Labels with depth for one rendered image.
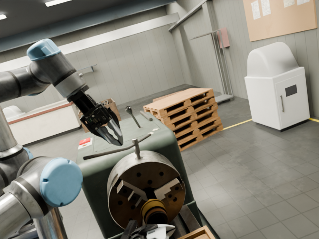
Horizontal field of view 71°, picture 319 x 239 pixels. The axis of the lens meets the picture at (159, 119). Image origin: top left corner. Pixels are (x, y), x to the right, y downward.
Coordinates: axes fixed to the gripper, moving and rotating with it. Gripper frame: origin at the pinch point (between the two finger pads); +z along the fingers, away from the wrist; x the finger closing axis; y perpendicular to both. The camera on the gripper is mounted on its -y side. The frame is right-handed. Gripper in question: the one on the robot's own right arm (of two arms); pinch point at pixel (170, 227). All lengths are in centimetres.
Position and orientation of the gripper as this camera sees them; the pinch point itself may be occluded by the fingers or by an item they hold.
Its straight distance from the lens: 78.9
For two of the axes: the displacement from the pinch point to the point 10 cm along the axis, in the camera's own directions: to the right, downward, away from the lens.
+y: 2.5, 1.9, -9.5
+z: 9.3, -3.3, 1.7
